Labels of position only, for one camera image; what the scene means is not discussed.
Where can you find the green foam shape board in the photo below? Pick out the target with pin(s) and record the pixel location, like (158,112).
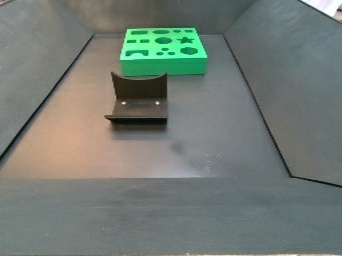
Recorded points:
(158,50)

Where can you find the black curved stand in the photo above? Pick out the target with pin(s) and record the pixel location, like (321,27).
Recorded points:
(141,99)

